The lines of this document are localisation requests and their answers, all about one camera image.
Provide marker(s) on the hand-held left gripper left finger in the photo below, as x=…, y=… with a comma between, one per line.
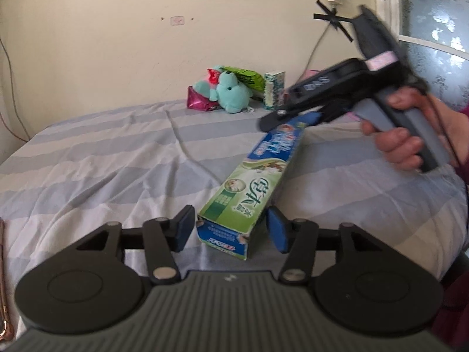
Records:
x=183, y=227

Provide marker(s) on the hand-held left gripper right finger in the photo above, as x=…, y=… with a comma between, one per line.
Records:
x=276, y=231

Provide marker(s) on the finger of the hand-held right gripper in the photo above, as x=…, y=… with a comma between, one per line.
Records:
x=315, y=119
x=278, y=119

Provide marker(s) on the patterned tissue box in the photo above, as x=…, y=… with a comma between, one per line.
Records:
x=274, y=91

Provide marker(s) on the green snack packet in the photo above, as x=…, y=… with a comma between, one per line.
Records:
x=249, y=79

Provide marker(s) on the green toothpaste box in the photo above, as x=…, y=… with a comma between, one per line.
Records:
x=256, y=183

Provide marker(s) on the person's right forearm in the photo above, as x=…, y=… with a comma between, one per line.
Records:
x=464, y=143

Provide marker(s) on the person's right hand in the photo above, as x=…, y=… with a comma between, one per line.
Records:
x=397, y=146

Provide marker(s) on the teal plush toy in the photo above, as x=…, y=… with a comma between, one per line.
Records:
x=231, y=91

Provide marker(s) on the black tape cross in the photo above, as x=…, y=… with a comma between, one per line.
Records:
x=331, y=17

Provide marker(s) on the shiny crimson packet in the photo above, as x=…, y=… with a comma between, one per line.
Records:
x=198, y=99

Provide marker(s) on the striped bed sheet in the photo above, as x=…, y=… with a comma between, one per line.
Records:
x=91, y=172

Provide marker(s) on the rose gold metal bar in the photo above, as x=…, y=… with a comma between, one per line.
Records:
x=5, y=330

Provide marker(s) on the pink wall sticker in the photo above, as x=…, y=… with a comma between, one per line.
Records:
x=177, y=20

